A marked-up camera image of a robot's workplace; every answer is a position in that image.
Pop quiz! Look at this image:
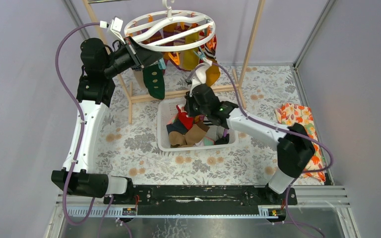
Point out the beige tan sock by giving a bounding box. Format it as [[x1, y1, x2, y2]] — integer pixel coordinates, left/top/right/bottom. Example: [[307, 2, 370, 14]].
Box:
[[133, 70, 146, 89]]

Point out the dark green sock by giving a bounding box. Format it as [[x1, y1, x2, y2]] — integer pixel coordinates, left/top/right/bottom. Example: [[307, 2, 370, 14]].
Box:
[[143, 64, 165, 100]]

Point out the teal clothespin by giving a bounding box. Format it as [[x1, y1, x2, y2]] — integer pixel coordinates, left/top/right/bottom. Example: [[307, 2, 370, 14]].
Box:
[[158, 59, 166, 70]]

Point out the orange clothespin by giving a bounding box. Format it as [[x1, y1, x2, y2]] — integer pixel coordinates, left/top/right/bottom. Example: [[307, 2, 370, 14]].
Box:
[[168, 52, 181, 66]]

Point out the white round clip hanger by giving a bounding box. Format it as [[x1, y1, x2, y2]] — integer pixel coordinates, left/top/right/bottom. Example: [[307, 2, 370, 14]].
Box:
[[124, 0, 216, 52]]

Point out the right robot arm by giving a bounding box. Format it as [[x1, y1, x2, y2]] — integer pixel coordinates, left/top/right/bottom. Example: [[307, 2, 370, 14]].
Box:
[[185, 84, 315, 204]]

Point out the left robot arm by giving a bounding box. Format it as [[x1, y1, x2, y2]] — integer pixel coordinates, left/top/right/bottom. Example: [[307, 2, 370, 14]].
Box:
[[51, 37, 162, 204]]

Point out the navy sock in basket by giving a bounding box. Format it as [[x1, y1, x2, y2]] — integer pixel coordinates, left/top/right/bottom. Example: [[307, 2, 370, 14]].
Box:
[[166, 119, 188, 135]]

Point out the purple striped hanging sock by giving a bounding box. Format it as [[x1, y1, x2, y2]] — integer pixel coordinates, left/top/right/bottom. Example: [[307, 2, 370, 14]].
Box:
[[164, 59, 186, 71]]

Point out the white plastic basket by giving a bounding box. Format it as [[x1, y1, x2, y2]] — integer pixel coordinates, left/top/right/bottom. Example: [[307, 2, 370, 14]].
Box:
[[156, 98, 239, 152]]

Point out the brown sock in basket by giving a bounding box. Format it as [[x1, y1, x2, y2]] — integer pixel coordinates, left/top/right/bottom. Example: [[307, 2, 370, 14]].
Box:
[[168, 124, 210, 148]]

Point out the wooden drying rack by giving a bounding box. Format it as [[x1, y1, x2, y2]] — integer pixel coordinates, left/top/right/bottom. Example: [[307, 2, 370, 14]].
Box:
[[82, 0, 266, 125]]

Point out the mustard hanging sock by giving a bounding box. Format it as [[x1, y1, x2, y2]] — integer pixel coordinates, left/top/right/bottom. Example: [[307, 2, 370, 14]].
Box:
[[205, 43, 221, 87]]

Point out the yellow hanging sock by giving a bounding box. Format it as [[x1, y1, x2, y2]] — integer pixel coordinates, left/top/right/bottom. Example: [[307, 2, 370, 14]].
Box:
[[181, 33, 199, 71]]

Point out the floral table mat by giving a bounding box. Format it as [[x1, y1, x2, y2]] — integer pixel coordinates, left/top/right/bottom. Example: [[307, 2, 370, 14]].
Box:
[[94, 65, 301, 185]]

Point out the floral folded cloth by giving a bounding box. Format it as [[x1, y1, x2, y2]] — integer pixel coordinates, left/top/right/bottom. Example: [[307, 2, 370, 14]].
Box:
[[274, 103, 326, 185]]

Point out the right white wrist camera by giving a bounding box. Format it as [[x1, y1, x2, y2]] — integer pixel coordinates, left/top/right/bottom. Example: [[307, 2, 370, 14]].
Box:
[[188, 62, 211, 97]]

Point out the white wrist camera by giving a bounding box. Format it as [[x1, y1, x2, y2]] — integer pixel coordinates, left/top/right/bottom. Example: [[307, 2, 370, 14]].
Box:
[[99, 16, 125, 44], [188, 62, 211, 97]]

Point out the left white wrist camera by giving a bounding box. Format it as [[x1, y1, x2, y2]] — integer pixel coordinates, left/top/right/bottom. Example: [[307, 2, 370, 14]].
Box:
[[99, 16, 125, 44]]

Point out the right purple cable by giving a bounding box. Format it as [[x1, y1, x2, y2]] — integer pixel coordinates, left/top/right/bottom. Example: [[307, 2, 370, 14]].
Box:
[[210, 61, 336, 238]]

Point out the purple cable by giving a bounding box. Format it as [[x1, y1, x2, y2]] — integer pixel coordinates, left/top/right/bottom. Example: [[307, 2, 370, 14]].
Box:
[[55, 21, 133, 238], [210, 61, 336, 238]]

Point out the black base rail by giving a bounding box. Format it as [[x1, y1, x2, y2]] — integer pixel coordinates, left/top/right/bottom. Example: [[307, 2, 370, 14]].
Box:
[[112, 185, 298, 216]]

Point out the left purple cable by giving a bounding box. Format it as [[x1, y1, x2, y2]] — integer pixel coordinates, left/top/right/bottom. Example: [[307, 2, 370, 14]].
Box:
[[55, 21, 133, 238]]

